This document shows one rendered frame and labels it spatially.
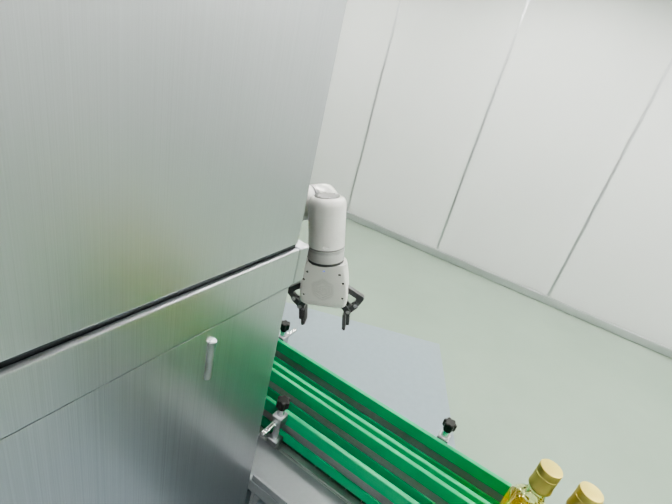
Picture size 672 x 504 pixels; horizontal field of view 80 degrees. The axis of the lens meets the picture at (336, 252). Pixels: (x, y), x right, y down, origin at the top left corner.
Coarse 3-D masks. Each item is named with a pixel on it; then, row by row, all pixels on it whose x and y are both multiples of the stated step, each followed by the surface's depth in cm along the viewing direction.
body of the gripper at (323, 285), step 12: (312, 264) 81; (336, 264) 80; (312, 276) 82; (324, 276) 81; (336, 276) 81; (348, 276) 83; (300, 288) 84; (312, 288) 83; (324, 288) 82; (336, 288) 82; (312, 300) 84; (324, 300) 84; (336, 300) 83
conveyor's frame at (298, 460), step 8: (288, 448) 86; (288, 456) 85; (296, 456) 85; (296, 464) 84; (304, 464) 84; (312, 472) 83; (320, 472) 83; (320, 480) 82; (328, 480) 82; (328, 488) 81; (336, 488) 81; (344, 496) 80; (352, 496) 80
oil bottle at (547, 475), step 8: (544, 464) 62; (552, 464) 62; (536, 472) 62; (544, 472) 61; (552, 472) 61; (560, 472) 61; (528, 480) 64; (536, 480) 62; (544, 480) 61; (552, 480) 60; (512, 488) 67; (520, 488) 65; (528, 488) 64; (536, 488) 62; (544, 488) 61; (552, 488) 61; (504, 496) 69; (512, 496) 65; (520, 496) 64; (528, 496) 63; (536, 496) 62; (544, 496) 62
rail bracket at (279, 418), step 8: (280, 400) 81; (288, 400) 81; (280, 408) 81; (272, 416) 83; (280, 416) 82; (272, 424) 81; (280, 424) 82; (264, 432) 79; (272, 432) 85; (272, 440) 85; (280, 440) 86; (280, 448) 86
